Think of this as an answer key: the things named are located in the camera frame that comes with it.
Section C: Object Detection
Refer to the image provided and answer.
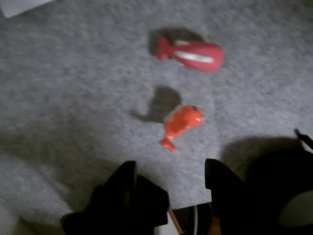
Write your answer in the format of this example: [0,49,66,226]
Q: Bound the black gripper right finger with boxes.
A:
[204,158,260,235]

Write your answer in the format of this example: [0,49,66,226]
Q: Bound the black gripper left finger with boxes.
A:
[61,160,170,235]

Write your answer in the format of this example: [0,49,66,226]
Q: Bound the orange shrimp sushi toy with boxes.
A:
[160,104,206,153]

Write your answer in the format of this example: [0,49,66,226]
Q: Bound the grey carpet mat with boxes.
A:
[0,0,245,226]
[210,0,313,172]

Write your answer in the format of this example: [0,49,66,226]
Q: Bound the white rectangular card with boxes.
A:
[0,0,55,18]

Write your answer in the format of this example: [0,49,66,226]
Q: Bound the red white black servo cable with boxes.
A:
[168,204,213,235]

